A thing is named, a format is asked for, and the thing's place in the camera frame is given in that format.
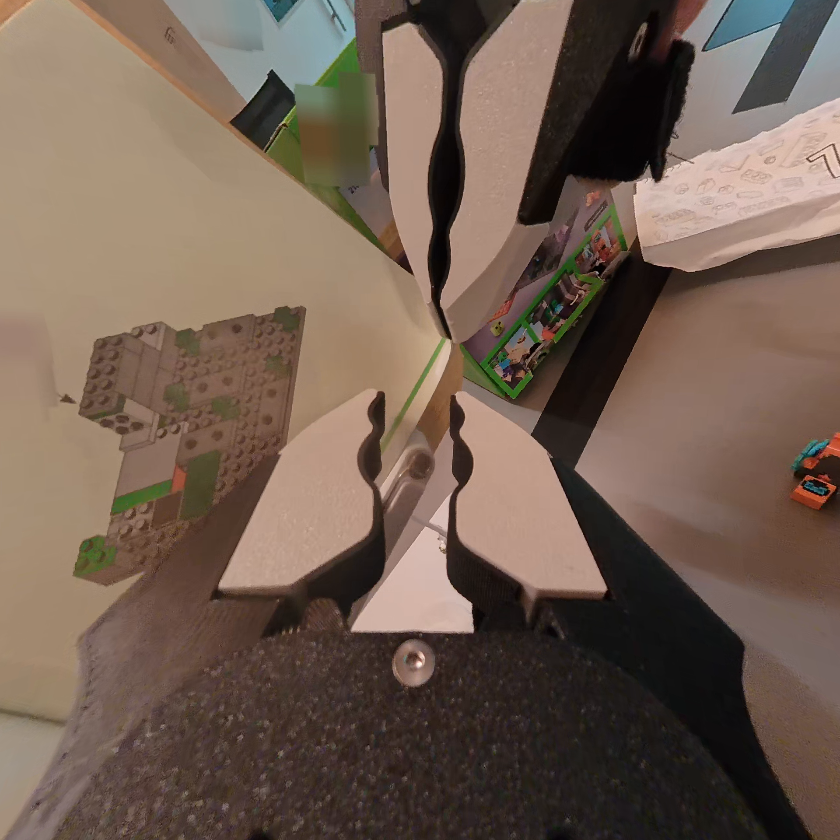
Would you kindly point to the person's right hand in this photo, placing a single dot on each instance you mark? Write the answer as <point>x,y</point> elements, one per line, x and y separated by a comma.
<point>679,18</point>

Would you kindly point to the green toy set box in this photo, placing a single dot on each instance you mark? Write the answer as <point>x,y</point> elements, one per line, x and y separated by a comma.
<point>558,295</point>

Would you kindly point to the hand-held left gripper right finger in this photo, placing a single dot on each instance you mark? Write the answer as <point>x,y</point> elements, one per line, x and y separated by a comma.
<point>525,518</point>

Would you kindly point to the white printed paper bag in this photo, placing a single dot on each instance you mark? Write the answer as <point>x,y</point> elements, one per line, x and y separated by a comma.
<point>735,197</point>

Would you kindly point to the brick building instruction booklet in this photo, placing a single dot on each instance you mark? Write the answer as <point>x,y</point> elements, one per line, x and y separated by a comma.
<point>197,229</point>

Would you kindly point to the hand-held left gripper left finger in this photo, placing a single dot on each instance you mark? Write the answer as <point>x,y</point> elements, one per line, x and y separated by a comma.
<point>302,518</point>

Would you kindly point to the orange toy brick figure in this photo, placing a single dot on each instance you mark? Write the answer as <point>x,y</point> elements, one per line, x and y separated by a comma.
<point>817,489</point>

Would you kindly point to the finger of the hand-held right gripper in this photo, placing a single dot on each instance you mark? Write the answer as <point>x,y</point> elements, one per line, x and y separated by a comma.
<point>410,164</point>
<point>499,164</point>

